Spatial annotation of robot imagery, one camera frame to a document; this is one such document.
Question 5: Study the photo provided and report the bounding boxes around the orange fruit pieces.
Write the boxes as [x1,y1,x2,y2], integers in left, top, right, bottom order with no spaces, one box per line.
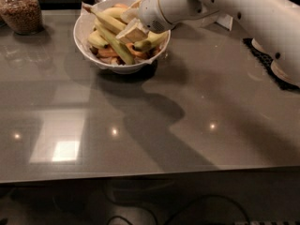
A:
[97,43,148,59]

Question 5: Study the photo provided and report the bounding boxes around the right curved yellow banana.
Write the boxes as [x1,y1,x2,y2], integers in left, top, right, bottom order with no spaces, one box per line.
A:
[133,32,168,53]

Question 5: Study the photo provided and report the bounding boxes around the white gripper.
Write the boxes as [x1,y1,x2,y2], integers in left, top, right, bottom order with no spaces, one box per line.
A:
[116,0,174,43]

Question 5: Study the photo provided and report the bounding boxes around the black rubber mat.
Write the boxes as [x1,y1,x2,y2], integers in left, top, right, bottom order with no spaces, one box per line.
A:
[243,38,300,92]

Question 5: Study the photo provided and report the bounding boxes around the stack of paper bowls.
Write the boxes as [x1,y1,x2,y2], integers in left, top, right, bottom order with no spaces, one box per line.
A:
[251,38,266,53]

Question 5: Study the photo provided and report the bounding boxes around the white paper bowl liner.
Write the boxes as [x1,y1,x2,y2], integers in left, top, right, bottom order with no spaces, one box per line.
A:
[80,1,163,66]

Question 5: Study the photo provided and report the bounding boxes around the small left banana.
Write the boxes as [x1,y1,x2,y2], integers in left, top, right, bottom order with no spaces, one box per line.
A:
[87,31,109,49]

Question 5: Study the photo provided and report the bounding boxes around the black floor cable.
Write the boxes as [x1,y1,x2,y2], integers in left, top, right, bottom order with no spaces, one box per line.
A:
[106,193,251,225]

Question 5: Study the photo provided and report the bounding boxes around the white ceramic bowl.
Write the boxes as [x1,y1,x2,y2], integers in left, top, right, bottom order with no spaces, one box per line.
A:
[73,0,171,74]

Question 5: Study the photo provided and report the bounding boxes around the lower stack paper bowls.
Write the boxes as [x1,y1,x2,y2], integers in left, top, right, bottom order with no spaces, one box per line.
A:
[271,61,295,85]

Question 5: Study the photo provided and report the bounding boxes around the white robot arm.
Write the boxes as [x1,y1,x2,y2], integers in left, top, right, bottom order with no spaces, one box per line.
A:
[129,0,300,85]

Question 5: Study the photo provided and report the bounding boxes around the white folded sign stand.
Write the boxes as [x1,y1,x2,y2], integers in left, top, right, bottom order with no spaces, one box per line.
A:
[217,13,233,31]

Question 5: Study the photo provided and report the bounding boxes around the long banana with stem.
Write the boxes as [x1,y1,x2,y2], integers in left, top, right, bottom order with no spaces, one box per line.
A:
[82,5,126,34]

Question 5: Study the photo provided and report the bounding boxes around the left glass cereal jar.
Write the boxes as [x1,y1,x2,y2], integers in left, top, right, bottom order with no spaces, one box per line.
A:
[0,0,43,35]

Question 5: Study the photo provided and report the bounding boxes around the lower greenish banana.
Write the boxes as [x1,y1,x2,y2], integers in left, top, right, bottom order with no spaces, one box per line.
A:
[95,22,135,65]

